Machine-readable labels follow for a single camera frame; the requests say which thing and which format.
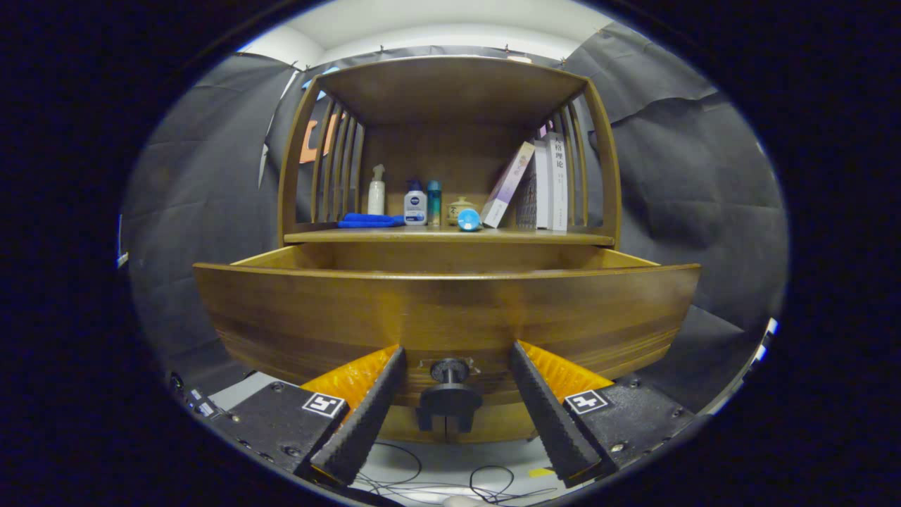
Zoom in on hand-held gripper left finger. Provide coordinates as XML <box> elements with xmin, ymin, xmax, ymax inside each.
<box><xmin>204</xmin><ymin>344</ymin><xmax>408</xmax><ymax>488</ymax></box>

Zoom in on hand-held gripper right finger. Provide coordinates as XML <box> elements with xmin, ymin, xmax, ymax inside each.
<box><xmin>508</xmin><ymin>340</ymin><xmax>698</xmax><ymax>489</ymax></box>

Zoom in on black round drawer knob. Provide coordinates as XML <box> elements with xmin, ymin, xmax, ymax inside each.
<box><xmin>419</xmin><ymin>357</ymin><xmax>484</xmax><ymax>416</ymax></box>

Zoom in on wooden drawer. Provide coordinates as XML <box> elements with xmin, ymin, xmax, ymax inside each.
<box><xmin>192</xmin><ymin>243</ymin><xmax>702</xmax><ymax>409</ymax></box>

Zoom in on wooden cabinet door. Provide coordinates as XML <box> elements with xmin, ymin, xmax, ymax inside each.
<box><xmin>448</xmin><ymin>405</ymin><xmax>539</xmax><ymax>444</ymax></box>
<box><xmin>384</xmin><ymin>405</ymin><xmax>448</xmax><ymax>444</ymax></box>

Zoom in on wooden countertop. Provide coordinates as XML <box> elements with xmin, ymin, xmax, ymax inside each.
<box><xmin>284</xmin><ymin>224</ymin><xmax>617</xmax><ymax>247</ymax></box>

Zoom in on wooden cabinet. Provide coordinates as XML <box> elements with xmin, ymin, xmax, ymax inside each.
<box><xmin>277</xmin><ymin>55</ymin><xmax>624</xmax><ymax>444</ymax></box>

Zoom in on black electronic box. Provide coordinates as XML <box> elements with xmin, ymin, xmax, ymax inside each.
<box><xmin>168</xmin><ymin>370</ymin><xmax>237</xmax><ymax>423</ymax></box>

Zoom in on blue folded cloth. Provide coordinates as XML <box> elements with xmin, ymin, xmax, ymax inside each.
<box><xmin>336</xmin><ymin>213</ymin><xmax>406</xmax><ymax>229</ymax></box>

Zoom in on white bottle with blue cap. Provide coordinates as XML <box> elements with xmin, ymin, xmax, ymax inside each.
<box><xmin>404</xmin><ymin>180</ymin><xmax>428</xmax><ymax>227</ymax></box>

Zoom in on dark patterned book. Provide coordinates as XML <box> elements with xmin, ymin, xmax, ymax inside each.
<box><xmin>516</xmin><ymin>173</ymin><xmax>538</xmax><ymax>229</ymax></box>

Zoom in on white pump bottle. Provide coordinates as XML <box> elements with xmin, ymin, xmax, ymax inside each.
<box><xmin>367</xmin><ymin>164</ymin><xmax>386</xmax><ymax>216</ymax></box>

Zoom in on white metal rack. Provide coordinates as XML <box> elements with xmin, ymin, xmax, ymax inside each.
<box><xmin>743</xmin><ymin>317</ymin><xmax>780</xmax><ymax>374</ymax></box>

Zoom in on beige lidded teacup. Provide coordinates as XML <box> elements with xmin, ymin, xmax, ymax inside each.
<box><xmin>447</xmin><ymin>196</ymin><xmax>478</xmax><ymax>226</ymax></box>

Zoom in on plain white book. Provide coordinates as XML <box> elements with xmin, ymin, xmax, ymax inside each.
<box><xmin>533</xmin><ymin>139</ymin><xmax>551</xmax><ymax>230</ymax></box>

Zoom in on white book with black characters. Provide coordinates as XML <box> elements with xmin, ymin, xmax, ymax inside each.
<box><xmin>546</xmin><ymin>132</ymin><xmax>569</xmax><ymax>232</ymax></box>

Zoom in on purple and white book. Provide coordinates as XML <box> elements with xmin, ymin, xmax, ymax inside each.
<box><xmin>480</xmin><ymin>142</ymin><xmax>536</xmax><ymax>229</ymax></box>

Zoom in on black cable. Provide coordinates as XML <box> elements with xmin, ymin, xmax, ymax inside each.
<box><xmin>352</xmin><ymin>440</ymin><xmax>424</xmax><ymax>495</ymax></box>
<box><xmin>468</xmin><ymin>463</ymin><xmax>520</xmax><ymax>505</ymax></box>

